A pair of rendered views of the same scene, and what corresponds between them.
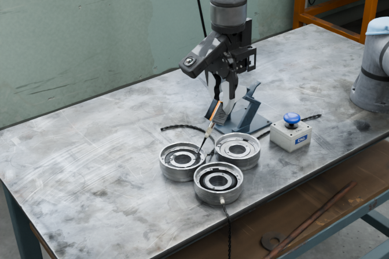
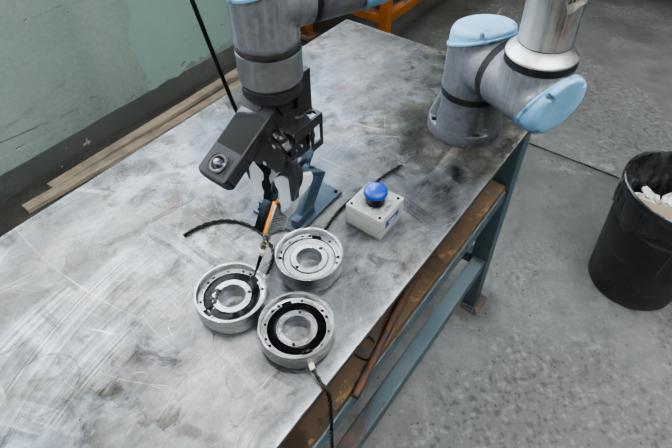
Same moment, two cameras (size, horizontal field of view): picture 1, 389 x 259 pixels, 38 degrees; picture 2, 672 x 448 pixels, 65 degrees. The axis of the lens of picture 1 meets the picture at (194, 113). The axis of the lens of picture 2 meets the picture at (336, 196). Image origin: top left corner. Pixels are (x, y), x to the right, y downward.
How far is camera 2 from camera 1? 0.55 m
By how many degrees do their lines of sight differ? 18
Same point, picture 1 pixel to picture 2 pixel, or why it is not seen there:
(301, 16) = not seen: outside the picture
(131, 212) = (170, 419)
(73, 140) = (46, 285)
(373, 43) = (462, 59)
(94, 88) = (76, 123)
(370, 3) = not seen: outside the picture
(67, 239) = not seen: outside the picture
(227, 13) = (271, 72)
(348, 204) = (440, 261)
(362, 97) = (449, 131)
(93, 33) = (55, 53)
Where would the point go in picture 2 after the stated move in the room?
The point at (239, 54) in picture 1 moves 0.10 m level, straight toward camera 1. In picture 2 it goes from (299, 131) to (314, 186)
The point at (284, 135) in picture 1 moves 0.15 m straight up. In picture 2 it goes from (369, 219) to (373, 147)
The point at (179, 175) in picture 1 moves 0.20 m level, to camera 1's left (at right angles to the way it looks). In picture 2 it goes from (233, 328) to (80, 369)
